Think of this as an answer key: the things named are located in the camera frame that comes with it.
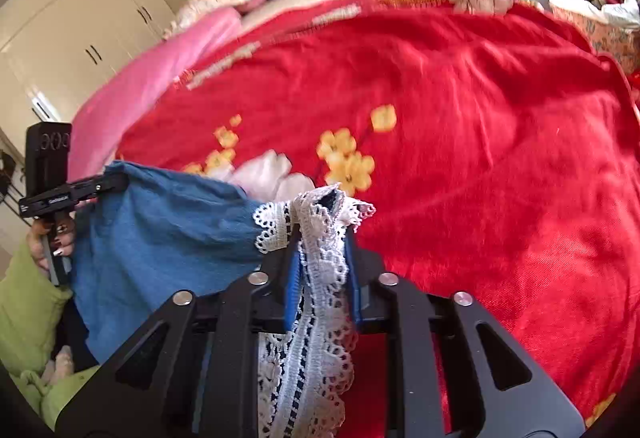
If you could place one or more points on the white wardrobe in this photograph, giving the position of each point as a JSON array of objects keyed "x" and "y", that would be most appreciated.
[{"x": 56, "y": 53}]

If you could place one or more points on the red floral bed blanket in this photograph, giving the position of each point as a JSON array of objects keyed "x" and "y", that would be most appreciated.
[{"x": 501, "y": 154}]

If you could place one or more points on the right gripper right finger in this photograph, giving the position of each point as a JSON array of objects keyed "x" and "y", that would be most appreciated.
[{"x": 450, "y": 368}]

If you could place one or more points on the green garment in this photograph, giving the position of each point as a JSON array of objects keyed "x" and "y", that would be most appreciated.
[{"x": 31, "y": 307}]

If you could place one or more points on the pink quilt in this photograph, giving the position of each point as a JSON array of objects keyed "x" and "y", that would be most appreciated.
[{"x": 103, "y": 119}]

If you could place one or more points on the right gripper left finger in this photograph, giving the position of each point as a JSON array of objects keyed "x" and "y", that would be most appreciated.
[{"x": 190, "y": 370}]

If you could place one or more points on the blue denim lace-trimmed pants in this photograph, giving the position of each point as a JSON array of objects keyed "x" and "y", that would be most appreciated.
[{"x": 170, "y": 231}]

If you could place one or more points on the left hand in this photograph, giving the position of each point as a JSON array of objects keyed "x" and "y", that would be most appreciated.
[{"x": 60, "y": 235}]

